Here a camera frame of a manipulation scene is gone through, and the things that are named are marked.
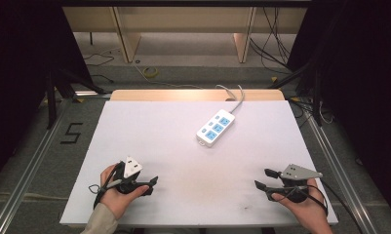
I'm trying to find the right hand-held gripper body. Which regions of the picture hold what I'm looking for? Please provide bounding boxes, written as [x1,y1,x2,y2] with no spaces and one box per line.
[278,163,324,205]

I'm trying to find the white table cover board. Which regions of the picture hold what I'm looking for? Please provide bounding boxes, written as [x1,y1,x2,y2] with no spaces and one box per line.
[59,99,339,227]

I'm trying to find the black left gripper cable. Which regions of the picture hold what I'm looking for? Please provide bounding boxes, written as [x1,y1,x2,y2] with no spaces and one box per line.
[88,161,123,210]

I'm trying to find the black curtain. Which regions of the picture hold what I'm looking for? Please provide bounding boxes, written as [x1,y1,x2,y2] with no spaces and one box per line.
[0,0,94,189]
[286,0,391,215]

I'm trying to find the thin black floor cable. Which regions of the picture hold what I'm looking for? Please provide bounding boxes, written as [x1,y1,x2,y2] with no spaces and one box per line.
[83,53,115,84]

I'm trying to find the person's left hand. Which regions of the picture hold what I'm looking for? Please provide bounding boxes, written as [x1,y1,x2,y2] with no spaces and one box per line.
[99,163,150,220]

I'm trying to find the white floor cable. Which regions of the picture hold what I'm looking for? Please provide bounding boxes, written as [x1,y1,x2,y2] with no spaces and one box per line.
[132,60,205,91]

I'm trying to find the grey power strip cable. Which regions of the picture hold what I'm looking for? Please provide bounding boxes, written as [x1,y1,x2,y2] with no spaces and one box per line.
[215,84,246,115]

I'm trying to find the aluminium floor rail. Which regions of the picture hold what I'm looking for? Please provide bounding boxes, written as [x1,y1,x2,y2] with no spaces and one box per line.
[302,106,380,234]
[0,97,74,234]

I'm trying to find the yellow tape roll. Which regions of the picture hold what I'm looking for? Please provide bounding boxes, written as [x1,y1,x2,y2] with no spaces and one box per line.
[141,66,159,79]

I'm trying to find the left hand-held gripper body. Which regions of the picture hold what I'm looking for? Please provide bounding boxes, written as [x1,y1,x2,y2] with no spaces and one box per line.
[113,155,144,196]

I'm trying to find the black metal stand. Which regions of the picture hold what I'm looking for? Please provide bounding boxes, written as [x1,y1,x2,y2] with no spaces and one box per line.
[266,59,326,128]
[45,66,107,131]

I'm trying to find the person's right hand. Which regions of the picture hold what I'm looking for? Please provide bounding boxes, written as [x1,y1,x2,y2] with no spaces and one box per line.
[270,177,328,229]

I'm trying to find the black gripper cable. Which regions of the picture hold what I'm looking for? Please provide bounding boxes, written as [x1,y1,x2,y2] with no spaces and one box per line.
[88,161,123,210]
[309,177,364,234]

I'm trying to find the light wooden desk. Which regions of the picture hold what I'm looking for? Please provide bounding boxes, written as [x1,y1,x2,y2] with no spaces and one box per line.
[61,6,308,64]

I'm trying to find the white power strip blue sockets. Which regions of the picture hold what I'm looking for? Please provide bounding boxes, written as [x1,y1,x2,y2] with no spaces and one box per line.
[195,108,236,148]

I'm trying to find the bundle of black floor cables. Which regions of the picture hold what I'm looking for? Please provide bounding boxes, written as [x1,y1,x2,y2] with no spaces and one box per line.
[249,6,302,76]

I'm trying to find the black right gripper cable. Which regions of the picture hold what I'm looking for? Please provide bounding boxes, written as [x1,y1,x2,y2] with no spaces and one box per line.
[309,177,364,234]

